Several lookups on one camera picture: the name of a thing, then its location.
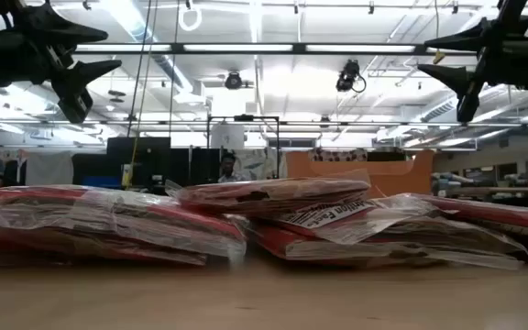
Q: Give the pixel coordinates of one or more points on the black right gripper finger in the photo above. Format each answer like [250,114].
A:
[472,39]
[465,87]

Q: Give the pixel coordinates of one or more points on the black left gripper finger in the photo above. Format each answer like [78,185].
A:
[58,29]
[78,87]

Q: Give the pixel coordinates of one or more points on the red microwave popcorn bag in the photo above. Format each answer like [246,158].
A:
[337,251]
[498,213]
[108,220]
[333,213]
[268,192]

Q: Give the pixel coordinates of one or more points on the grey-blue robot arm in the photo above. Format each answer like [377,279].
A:
[449,181]

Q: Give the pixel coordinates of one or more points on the black partition screens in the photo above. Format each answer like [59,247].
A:
[138,158]

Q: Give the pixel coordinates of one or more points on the black overhead light bar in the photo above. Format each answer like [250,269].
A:
[177,47]

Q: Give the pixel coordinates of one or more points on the grey metal workbench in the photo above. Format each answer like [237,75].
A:
[511,189]

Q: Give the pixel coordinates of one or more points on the round black ceiling fixture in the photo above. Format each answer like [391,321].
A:
[233,80]

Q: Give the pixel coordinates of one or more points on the white hanging sign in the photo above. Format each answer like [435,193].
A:
[227,136]

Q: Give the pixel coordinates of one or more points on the black metal stand frame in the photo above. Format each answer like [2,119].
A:
[209,137]

